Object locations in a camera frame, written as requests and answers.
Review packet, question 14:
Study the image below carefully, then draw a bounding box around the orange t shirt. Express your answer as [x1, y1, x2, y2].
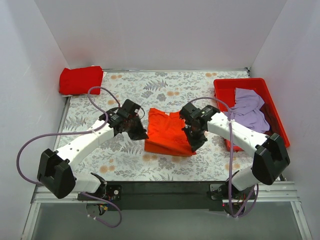
[144, 108, 196, 157]

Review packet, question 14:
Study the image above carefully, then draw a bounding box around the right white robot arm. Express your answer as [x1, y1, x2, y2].
[179, 103, 290, 199]

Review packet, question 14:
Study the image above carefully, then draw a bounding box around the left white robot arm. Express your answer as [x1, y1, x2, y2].
[37, 99, 148, 200]

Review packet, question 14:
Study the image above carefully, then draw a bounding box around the floral patterned table mat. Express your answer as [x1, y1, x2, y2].
[57, 70, 253, 181]

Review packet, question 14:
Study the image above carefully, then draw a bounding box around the red plastic bin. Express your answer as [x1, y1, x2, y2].
[213, 78, 290, 148]

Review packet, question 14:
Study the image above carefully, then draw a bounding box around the lavender t shirt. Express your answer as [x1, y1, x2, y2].
[230, 88, 270, 133]

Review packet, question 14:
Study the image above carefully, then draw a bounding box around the folded red t shirt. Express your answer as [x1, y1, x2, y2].
[58, 65, 104, 96]

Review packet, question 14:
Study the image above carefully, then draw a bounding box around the dark maroon t shirt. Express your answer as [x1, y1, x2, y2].
[260, 103, 281, 136]

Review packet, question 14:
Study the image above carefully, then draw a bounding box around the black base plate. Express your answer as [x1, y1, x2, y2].
[77, 180, 257, 212]

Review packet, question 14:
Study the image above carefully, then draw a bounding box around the aluminium frame rail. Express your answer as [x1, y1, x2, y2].
[22, 181, 312, 240]

